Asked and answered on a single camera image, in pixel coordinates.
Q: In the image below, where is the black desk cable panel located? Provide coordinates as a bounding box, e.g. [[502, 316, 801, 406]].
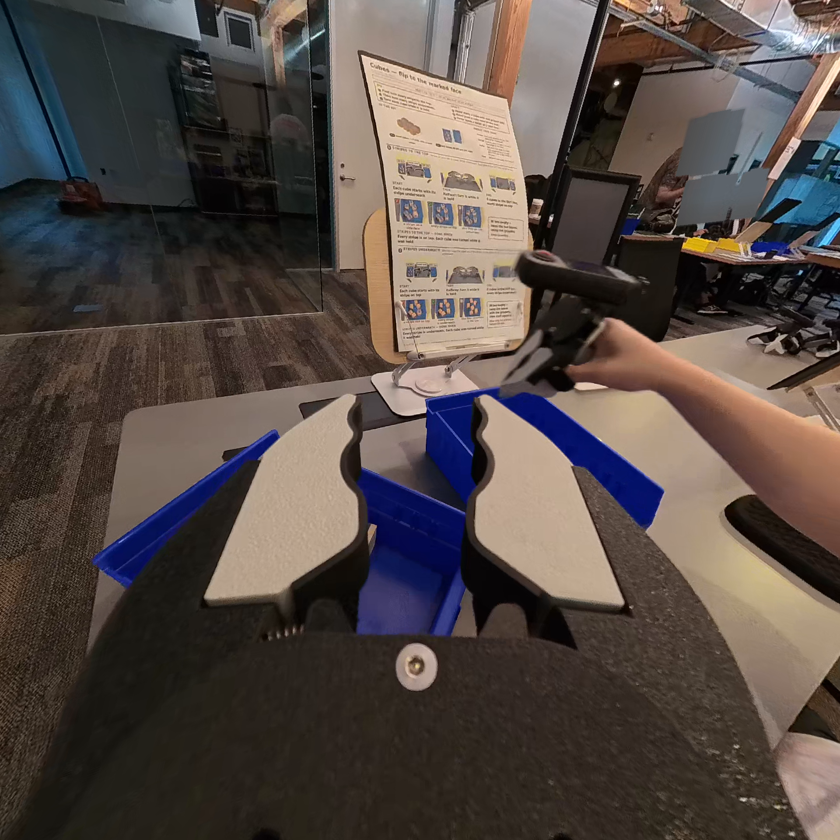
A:
[[298, 392, 403, 432]]

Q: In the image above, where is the black pole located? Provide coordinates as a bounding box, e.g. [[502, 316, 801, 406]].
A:
[[530, 0, 613, 316]]

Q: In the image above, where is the red bag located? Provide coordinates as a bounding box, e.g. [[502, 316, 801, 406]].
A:
[[59, 176, 106, 212]]

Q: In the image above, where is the black chair armrest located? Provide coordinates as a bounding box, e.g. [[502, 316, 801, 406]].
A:
[[724, 494, 840, 605]]

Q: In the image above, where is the long wooden table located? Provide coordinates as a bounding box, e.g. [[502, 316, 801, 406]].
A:
[[681, 246, 840, 316]]

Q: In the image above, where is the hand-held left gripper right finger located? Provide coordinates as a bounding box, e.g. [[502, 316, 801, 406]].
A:
[[462, 394, 627, 626]]

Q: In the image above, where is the printed instruction sheet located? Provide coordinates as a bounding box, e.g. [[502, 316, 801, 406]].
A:
[[357, 51, 529, 353]]

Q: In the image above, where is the black framed grey panel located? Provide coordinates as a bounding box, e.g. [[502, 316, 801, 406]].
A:
[[553, 167, 643, 265]]

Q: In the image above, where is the white door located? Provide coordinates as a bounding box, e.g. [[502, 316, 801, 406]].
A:
[[330, 0, 435, 271]]

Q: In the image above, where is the black office chair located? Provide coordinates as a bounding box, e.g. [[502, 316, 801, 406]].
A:
[[616, 234, 685, 343]]

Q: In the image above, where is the person's right forearm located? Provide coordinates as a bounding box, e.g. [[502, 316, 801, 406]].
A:
[[653, 341, 840, 559]]

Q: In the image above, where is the white tablet stand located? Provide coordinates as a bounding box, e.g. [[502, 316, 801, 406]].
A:
[[362, 206, 529, 417]]

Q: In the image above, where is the person's right hand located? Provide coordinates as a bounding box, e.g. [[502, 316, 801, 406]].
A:
[[570, 320, 665, 395]]

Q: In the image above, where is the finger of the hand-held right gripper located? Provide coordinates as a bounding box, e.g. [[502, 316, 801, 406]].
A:
[[499, 331, 574, 399]]

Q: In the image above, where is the black office chair base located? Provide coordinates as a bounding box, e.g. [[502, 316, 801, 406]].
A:
[[747, 308, 840, 358]]

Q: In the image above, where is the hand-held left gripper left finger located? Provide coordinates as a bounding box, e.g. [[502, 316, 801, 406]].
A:
[[203, 392, 370, 637]]

